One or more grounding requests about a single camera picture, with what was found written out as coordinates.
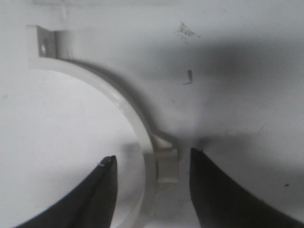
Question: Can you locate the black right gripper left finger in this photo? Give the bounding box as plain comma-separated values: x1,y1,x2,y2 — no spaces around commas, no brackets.
17,156,118,228

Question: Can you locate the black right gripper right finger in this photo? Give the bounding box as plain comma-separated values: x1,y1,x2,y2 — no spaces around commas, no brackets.
190,148,304,228

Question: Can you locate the white half-ring clamp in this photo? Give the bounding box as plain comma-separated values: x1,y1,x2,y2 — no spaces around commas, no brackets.
26,25,179,228

